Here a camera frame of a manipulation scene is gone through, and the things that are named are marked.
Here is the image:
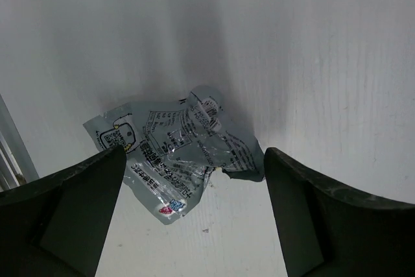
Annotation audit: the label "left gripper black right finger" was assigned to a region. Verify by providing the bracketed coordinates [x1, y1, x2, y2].
[264, 148, 414, 276]

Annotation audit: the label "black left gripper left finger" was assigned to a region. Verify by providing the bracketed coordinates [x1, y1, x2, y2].
[1, 145, 126, 276]

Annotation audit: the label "silver foil wrapper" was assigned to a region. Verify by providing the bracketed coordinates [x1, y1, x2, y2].
[84, 86, 265, 225]

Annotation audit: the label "aluminium table frame rail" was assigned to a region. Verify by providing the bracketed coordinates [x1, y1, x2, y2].
[0, 97, 40, 191]

